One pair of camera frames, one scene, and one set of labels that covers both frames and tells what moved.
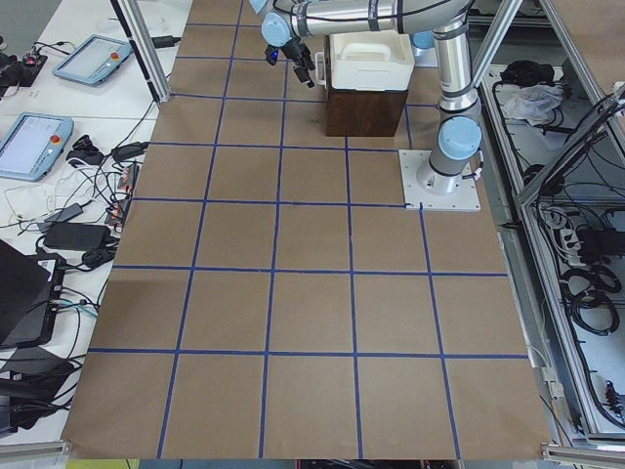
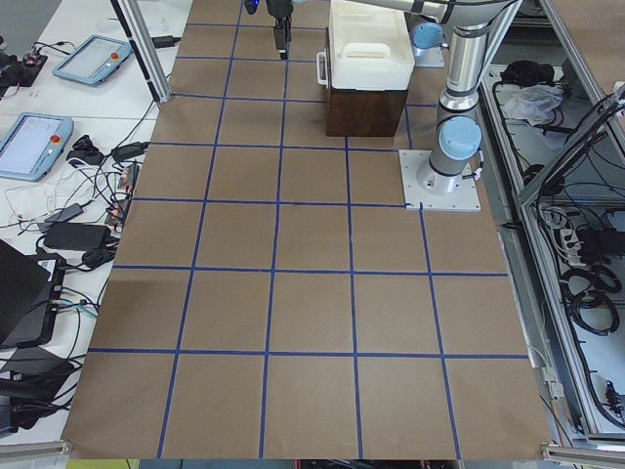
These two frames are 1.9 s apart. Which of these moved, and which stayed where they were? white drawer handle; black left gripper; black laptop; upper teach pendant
Moved: black left gripper
Stayed: upper teach pendant; black laptop; white drawer handle
